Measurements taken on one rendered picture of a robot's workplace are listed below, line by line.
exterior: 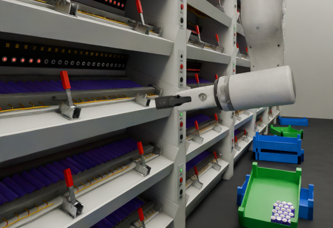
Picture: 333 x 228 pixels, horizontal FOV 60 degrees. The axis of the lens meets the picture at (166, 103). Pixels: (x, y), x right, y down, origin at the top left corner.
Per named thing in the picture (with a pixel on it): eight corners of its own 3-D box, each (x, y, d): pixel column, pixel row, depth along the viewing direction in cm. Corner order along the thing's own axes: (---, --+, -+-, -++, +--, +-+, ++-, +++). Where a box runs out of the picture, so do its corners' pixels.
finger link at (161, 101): (174, 107, 71) (151, 110, 74) (180, 106, 73) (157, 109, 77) (172, 94, 71) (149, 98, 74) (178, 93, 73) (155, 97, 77)
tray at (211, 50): (228, 64, 154) (238, 38, 151) (182, 57, 100) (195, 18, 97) (194, 52, 162) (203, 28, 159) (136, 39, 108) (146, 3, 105)
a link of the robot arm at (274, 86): (236, 76, 72) (226, 74, 64) (293, 66, 66) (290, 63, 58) (241, 109, 72) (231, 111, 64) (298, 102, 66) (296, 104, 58)
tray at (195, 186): (226, 170, 159) (235, 147, 156) (181, 217, 106) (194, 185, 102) (194, 153, 167) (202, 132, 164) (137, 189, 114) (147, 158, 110)
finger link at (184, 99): (174, 103, 66) (166, 104, 71) (204, 99, 69) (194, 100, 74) (174, 98, 66) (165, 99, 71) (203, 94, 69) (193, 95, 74)
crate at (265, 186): (296, 239, 101) (297, 222, 98) (239, 225, 110) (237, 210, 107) (301, 182, 125) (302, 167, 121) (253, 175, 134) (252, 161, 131)
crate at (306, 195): (312, 201, 132) (313, 184, 131) (312, 220, 114) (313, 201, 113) (246, 189, 146) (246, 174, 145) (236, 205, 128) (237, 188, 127)
